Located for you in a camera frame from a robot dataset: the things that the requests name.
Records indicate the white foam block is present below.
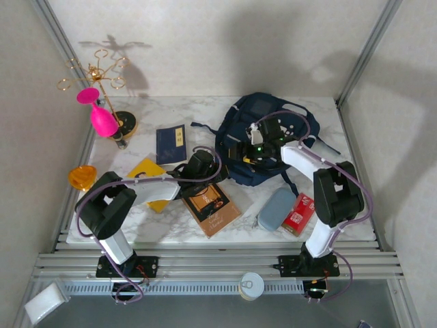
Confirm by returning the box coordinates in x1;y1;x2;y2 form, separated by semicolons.
24;282;68;325

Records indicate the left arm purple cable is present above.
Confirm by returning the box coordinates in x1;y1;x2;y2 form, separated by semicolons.
75;146;225;305

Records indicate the yellow cartoon book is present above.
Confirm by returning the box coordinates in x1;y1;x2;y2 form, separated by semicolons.
126;156;171;214

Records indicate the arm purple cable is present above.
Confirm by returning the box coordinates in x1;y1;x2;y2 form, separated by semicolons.
254;109;373;303
75;146;225;305

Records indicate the brown book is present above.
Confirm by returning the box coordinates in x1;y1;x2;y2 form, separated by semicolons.
180;182;242;237

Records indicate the grey slotted cable duct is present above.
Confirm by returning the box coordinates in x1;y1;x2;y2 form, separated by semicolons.
63;279;305;297

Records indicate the aluminium frame post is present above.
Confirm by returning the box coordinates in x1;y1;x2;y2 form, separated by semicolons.
29;0;96;254
336;0;404;107

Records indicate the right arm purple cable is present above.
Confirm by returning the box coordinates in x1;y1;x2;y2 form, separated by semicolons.
254;109;373;303

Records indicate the orange plastic cup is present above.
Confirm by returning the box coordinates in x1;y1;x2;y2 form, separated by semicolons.
68;165;98;191

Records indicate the black control board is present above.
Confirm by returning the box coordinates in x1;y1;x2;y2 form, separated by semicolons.
112;282;144;298
302;279;329;298

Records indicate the navy blue backpack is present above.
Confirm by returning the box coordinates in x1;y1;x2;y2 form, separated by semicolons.
190;92;339;187

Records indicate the tin can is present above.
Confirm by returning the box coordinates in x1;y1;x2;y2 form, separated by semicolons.
238;272;266;301

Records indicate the grey-blue pencil case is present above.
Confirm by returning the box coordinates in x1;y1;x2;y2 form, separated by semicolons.
257;187;295;232

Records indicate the red box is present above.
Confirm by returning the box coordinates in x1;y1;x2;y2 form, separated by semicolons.
281;193;317;237

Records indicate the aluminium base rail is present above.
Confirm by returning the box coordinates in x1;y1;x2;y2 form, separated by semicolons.
32;241;406;281

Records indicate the gold wire glass rack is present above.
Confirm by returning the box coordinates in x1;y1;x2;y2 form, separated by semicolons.
57;49;140;141

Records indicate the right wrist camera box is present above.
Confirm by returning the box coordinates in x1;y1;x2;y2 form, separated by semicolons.
246;123;266;146

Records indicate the pink plastic goblet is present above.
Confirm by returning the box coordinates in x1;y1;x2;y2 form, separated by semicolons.
76;87;119;139

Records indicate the navy blue book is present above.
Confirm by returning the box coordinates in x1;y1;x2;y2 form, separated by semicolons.
156;124;188;165

